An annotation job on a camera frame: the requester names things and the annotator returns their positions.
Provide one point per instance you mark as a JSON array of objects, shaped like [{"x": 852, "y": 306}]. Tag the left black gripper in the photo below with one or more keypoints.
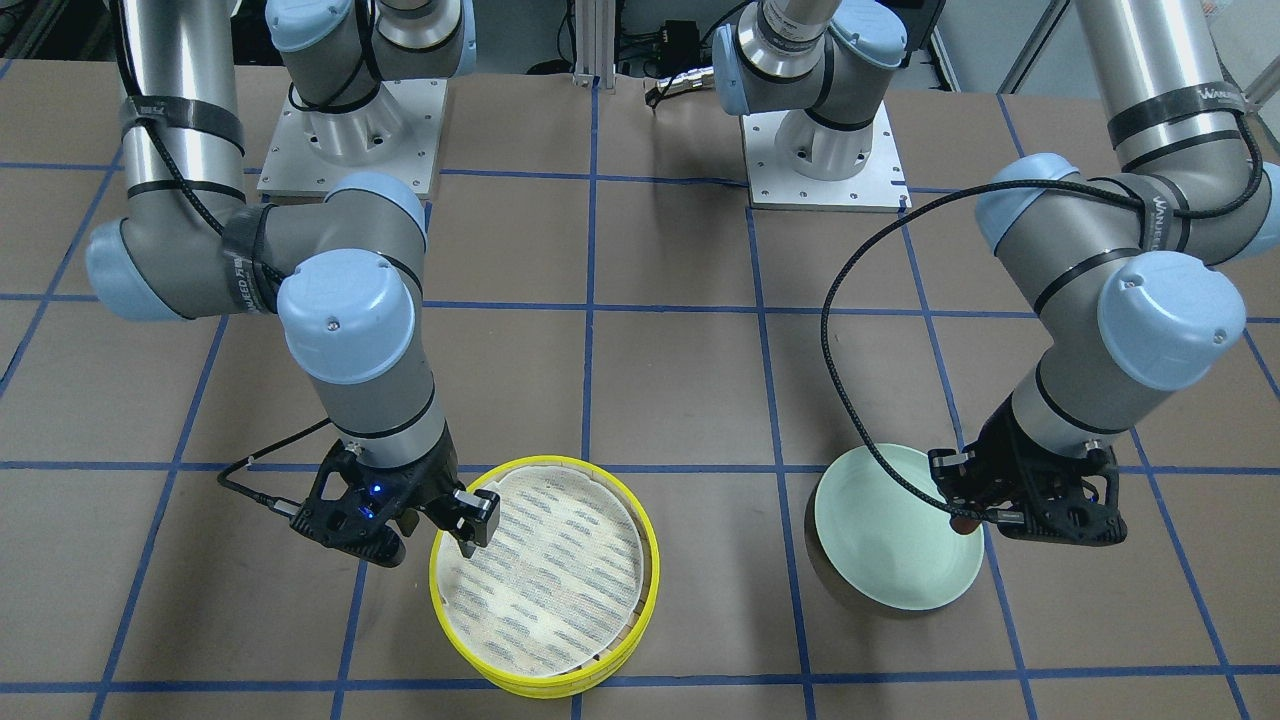
[{"x": 1005, "y": 452}]

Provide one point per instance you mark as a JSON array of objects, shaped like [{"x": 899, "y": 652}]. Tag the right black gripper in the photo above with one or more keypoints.
[{"x": 424, "y": 484}]

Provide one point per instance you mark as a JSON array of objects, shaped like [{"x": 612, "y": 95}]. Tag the yellow bamboo steamer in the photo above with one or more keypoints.
[
  {"x": 551, "y": 497},
  {"x": 551, "y": 622}
]

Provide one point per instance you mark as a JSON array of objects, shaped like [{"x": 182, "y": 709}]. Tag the dark red bun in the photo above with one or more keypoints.
[{"x": 964, "y": 526}]

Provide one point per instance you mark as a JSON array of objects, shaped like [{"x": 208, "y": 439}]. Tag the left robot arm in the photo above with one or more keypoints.
[{"x": 1123, "y": 271}]

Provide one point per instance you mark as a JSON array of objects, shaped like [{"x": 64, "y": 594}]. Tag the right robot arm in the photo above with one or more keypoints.
[{"x": 342, "y": 275}]

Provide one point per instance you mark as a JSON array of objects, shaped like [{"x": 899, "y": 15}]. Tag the light green plate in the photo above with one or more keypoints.
[{"x": 888, "y": 544}]

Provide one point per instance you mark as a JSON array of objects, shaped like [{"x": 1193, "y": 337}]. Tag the black electronics box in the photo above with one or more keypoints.
[{"x": 678, "y": 45}]

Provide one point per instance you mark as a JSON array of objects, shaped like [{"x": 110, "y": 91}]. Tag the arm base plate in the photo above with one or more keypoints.
[
  {"x": 795, "y": 164},
  {"x": 398, "y": 133}
]

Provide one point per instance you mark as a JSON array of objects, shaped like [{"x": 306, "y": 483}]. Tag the aluminium frame post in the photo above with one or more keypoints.
[{"x": 594, "y": 43}]

